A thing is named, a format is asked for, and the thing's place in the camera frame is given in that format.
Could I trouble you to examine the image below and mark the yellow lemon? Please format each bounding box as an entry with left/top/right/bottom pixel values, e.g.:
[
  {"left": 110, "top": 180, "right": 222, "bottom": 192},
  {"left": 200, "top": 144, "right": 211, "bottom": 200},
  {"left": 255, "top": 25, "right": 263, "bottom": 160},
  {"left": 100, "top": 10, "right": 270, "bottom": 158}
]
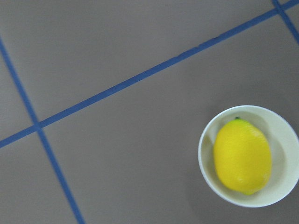
[{"left": 213, "top": 117, "right": 272, "bottom": 195}]

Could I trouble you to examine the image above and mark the white bowl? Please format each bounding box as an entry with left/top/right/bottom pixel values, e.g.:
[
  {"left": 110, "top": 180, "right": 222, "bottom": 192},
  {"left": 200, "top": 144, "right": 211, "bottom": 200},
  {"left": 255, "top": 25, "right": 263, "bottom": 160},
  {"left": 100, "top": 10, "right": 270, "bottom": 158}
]
[{"left": 198, "top": 105, "right": 299, "bottom": 208}]

